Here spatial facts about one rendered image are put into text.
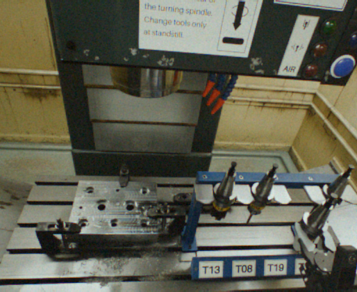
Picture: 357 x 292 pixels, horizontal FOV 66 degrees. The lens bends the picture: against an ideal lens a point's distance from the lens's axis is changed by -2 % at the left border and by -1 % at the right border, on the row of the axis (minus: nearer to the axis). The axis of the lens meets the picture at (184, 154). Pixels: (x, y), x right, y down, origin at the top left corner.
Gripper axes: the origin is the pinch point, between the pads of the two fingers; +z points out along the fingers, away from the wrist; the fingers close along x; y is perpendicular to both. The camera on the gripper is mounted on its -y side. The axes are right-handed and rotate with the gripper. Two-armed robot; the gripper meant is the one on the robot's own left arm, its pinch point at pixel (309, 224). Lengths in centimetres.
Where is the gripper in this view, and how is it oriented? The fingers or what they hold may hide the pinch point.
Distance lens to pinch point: 84.1
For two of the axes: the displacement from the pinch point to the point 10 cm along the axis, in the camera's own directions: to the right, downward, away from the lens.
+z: -0.9, -6.7, 7.3
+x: 9.9, 0.4, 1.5
